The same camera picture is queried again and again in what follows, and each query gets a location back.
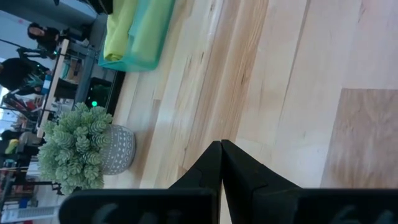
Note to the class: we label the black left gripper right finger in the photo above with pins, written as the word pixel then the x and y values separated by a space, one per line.
pixel 295 207

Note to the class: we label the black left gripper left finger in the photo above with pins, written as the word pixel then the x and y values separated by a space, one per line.
pixel 155 207

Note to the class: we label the yellow microfiber towel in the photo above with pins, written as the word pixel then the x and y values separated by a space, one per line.
pixel 154 31

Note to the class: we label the lime green microfiber towel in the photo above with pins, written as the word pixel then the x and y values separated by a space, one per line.
pixel 119 28

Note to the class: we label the teal translucent plastic basket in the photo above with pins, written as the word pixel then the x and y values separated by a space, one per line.
pixel 130 66

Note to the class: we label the artificial green potted plant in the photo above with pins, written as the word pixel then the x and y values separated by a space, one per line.
pixel 81 146

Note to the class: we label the black box with green light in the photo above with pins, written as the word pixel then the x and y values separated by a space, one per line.
pixel 98 96

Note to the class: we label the wooden background table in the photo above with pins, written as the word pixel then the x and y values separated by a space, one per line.
pixel 53 87

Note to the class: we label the person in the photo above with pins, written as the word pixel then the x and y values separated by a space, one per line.
pixel 17 73
pixel 46 37

